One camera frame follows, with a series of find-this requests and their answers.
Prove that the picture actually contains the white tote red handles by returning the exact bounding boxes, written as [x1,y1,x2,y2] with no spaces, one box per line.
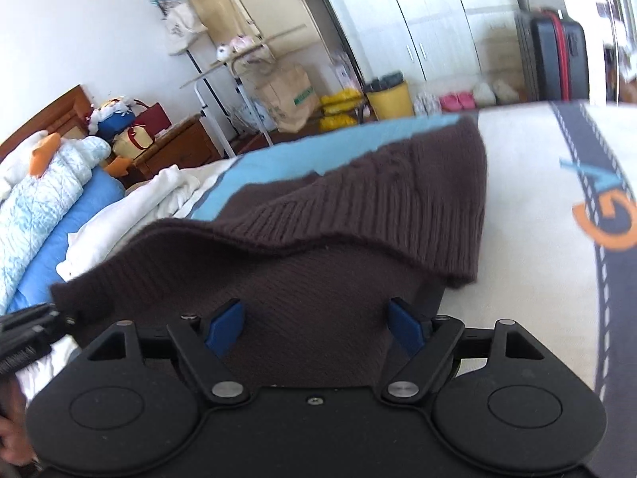
[112,127,161,160]

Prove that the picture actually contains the dark brown knit sweater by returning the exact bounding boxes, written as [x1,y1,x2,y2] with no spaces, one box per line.
[50,114,488,389]

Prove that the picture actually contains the white folded thermal top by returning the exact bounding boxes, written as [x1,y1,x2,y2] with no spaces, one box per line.
[56,164,244,282]

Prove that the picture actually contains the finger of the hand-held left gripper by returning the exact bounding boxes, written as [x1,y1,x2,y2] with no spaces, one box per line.
[30,305,76,344]

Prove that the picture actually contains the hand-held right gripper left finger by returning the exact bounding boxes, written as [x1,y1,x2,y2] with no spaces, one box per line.
[74,298,250,406]

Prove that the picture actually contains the person's left hand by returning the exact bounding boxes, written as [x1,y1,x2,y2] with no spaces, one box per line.
[0,377,37,465]

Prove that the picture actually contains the white rolling side table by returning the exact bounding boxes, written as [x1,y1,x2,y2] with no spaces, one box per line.
[179,22,309,157]

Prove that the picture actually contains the wooden headboard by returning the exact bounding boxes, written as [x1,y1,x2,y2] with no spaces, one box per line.
[0,84,95,160]

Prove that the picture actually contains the white patterned slipper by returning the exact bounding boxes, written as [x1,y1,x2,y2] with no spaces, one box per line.
[414,92,441,115]

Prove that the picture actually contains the blue folded duvet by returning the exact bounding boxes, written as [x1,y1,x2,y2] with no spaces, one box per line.
[7,165,126,315]

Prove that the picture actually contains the yellow plastic bag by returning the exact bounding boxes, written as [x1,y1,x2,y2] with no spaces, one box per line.
[320,88,368,130]

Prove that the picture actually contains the small white fan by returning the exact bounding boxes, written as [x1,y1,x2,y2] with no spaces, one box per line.
[231,100,272,133]

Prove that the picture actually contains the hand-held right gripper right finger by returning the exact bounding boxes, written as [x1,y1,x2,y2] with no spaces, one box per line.
[379,297,547,404]

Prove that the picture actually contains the yellow trash bin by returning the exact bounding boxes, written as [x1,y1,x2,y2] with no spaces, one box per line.
[365,74,414,121]

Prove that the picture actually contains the wooden nightstand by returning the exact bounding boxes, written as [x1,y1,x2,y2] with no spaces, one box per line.
[124,114,226,182]

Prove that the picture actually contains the clear plastic bag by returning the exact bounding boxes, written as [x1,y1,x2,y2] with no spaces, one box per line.
[331,52,360,91]

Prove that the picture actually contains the beige hanging tote bag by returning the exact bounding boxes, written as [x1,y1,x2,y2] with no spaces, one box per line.
[166,2,209,55]

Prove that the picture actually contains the brown paper bag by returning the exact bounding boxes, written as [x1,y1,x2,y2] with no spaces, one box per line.
[255,64,320,133]

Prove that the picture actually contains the blue white striped bed cover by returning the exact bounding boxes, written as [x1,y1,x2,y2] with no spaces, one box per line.
[15,101,637,409]

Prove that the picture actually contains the white wardrobe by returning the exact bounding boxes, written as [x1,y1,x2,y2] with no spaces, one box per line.
[306,0,528,90]

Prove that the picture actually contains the dark red bag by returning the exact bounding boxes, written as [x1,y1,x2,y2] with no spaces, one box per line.
[133,102,172,135]

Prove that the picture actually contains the black suitcase red trim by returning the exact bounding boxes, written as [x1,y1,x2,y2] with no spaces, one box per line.
[514,7,590,103]

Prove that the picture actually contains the pale blue patterned quilt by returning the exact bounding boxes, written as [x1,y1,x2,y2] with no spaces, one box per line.
[0,137,113,315]

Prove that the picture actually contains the blue and white bag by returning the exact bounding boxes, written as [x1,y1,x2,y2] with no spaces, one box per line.
[90,98,137,136]

